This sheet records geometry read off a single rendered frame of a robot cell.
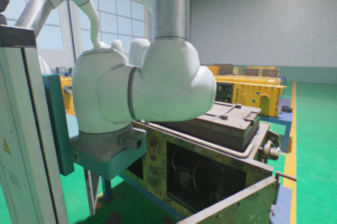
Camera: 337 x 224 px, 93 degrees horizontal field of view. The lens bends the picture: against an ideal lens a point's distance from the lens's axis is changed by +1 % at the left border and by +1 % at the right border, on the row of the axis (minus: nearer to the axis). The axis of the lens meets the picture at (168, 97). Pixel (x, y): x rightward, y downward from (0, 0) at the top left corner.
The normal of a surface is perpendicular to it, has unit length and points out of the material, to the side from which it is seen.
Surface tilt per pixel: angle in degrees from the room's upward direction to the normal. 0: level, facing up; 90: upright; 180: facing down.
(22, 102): 90
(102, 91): 84
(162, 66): 77
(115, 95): 87
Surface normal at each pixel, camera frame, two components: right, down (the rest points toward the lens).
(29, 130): 0.87, 0.11
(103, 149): 0.05, -0.89
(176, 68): 0.01, -0.02
